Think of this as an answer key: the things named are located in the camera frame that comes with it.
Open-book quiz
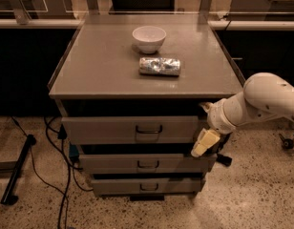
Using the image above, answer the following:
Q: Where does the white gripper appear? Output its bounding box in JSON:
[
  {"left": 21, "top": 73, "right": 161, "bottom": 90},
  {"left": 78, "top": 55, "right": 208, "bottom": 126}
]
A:
[{"left": 191, "top": 99, "right": 236, "bottom": 157}]

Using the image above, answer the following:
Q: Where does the crushed silver can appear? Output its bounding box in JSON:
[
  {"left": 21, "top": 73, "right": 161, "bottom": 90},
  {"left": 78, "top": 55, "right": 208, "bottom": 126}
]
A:
[{"left": 139, "top": 57, "right": 181, "bottom": 76}]

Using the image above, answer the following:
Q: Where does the black metal floor stand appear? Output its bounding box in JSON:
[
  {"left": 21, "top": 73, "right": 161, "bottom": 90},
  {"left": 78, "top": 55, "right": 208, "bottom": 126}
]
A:
[{"left": 0, "top": 135, "right": 36, "bottom": 205}]

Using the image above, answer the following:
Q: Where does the grey middle drawer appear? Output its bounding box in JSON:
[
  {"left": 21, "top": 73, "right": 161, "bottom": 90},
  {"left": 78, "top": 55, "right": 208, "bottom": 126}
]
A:
[{"left": 79, "top": 154, "right": 217, "bottom": 174}]

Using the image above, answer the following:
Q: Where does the grey bottom drawer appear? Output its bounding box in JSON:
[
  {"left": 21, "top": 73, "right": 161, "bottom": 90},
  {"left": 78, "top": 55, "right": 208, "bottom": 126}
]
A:
[{"left": 91, "top": 177, "right": 205, "bottom": 196}]

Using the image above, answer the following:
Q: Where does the black wheeled base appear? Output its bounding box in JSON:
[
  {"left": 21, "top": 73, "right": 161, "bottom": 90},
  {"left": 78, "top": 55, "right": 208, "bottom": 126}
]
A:
[{"left": 279, "top": 135, "right": 294, "bottom": 150}]

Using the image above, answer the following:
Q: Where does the black caster wheel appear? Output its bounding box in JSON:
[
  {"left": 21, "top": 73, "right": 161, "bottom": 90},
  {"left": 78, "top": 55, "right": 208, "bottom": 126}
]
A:
[{"left": 217, "top": 154, "right": 232, "bottom": 167}]

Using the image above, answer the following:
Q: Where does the grey top drawer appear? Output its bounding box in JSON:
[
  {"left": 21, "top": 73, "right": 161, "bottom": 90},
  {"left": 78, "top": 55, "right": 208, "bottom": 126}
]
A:
[{"left": 62, "top": 115, "right": 209, "bottom": 145}]

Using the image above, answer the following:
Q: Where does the grey drawer cabinet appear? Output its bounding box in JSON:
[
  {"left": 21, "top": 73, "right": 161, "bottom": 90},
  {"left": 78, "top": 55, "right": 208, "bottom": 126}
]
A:
[{"left": 50, "top": 14, "right": 242, "bottom": 198}]

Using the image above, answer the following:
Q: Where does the black floor cable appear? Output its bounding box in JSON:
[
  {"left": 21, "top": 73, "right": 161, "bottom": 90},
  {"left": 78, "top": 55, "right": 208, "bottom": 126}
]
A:
[{"left": 10, "top": 115, "right": 95, "bottom": 229}]

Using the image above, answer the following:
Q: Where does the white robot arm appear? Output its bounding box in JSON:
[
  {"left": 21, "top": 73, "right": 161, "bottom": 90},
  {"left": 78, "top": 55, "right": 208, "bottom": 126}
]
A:
[{"left": 191, "top": 73, "right": 294, "bottom": 157}]

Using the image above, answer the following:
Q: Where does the grey drawer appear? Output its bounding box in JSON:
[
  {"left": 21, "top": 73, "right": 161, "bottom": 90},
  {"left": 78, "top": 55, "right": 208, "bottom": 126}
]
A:
[
  {"left": 91, "top": 177, "right": 205, "bottom": 196},
  {"left": 62, "top": 115, "right": 209, "bottom": 145},
  {"left": 79, "top": 154, "right": 217, "bottom": 174}
]

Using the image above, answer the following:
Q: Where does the white ceramic bowl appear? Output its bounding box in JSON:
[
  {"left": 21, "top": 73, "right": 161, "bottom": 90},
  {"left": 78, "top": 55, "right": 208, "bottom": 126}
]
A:
[{"left": 132, "top": 26, "right": 166, "bottom": 54}]

